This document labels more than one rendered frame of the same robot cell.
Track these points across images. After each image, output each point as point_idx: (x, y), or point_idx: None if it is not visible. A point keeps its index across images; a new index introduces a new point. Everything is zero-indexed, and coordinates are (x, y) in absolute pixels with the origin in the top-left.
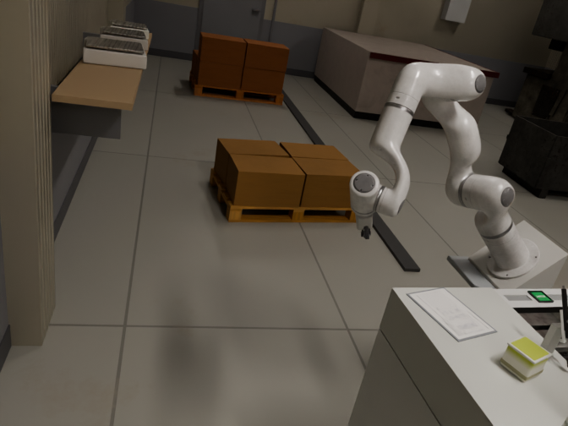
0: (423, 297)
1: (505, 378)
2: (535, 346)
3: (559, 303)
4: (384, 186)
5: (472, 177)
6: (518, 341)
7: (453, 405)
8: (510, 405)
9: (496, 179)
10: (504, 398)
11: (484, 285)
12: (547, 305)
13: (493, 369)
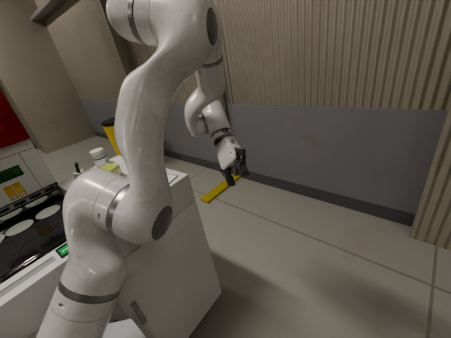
0: (168, 178)
1: (122, 172)
2: (104, 168)
3: (47, 256)
4: (203, 115)
5: (129, 179)
6: (113, 166)
7: None
8: (121, 165)
9: (94, 170)
10: (124, 165)
11: (116, 332)
12: (66, 242)
13: (127, 172)
